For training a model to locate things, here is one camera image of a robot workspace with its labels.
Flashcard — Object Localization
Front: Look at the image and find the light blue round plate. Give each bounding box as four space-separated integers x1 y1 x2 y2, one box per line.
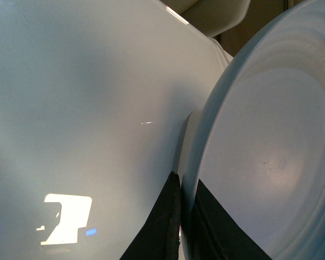
182 1 325 259

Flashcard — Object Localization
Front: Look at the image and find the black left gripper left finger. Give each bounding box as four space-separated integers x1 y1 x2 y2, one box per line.
121 172 181 259

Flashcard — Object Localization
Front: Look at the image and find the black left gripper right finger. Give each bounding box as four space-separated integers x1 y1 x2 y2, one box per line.
192 181 270 260

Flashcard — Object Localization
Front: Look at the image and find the beige chair on right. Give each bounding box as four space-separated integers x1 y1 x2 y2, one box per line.
163 0 250 37

